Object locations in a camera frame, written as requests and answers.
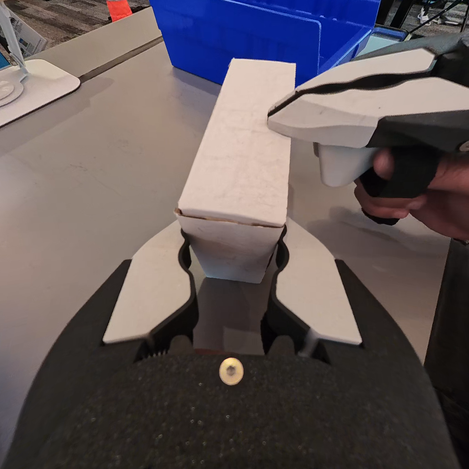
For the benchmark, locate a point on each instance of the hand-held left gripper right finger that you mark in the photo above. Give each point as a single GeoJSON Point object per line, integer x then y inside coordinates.
{"type": "Point", "coordinates": [311, 293]}

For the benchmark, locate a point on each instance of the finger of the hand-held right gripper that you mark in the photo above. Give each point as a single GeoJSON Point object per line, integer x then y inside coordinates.
{"type": "Point", "coordinates": [348, 113]}
{"type": "Point", "coordinates": [384, 64]}

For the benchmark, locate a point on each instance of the orange grey striped post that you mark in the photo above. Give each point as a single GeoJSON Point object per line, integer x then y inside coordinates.
{"type": "Point", "coordinates": [119, 9]}

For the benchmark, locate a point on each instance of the blue bag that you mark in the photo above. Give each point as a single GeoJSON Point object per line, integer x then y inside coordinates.
{"type": "Point", "coordinates": [3, 60]}

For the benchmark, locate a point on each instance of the white cardboard mailer box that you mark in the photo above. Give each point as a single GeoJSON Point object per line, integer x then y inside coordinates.
{"type": "Point", "coordinates": [238, 154]}

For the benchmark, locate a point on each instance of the blue plastic storage bin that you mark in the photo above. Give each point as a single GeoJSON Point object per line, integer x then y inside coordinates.
{"type": "Point", "coordinates": [238, 36]}

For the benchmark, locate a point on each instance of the printed picture sheet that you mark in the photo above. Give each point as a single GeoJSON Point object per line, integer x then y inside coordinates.
{"type": "Point", "coordinates": [29, 36]}

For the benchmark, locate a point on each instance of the wooden document stand white base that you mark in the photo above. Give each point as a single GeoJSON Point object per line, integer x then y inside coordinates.
{"type": "Point", "coordinates": [47, 84]}

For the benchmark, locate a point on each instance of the person's right hand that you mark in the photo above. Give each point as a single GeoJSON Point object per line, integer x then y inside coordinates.
{"type": "Point", "coordinates": [450, 198]}

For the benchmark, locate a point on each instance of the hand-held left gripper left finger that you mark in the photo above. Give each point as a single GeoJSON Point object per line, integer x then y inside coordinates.
{"type": "Point", "coordinates": [146, 293]}

